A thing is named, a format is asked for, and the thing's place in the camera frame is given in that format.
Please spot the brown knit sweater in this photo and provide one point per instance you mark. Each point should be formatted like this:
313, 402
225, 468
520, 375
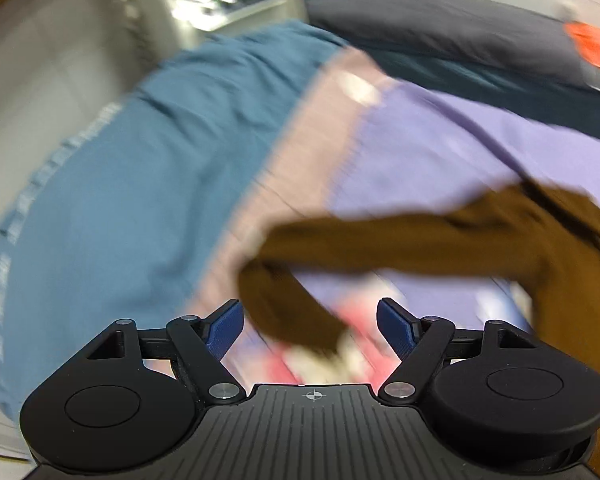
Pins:
502, 400

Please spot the purple floral bed sheet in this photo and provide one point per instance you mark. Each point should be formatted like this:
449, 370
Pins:
367, 143

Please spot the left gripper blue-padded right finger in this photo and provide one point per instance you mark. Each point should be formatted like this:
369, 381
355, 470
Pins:
419, 343

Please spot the orange towel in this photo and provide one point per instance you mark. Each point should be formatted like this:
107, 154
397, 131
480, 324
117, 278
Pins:
586, 37

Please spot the dark grey blanket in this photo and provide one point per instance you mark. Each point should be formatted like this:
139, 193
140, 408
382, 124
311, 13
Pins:
473, 31

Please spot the teal blue duvet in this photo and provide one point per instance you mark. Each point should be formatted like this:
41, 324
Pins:
122, 218

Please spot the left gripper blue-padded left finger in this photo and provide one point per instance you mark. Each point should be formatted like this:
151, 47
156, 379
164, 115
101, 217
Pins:
200, 344

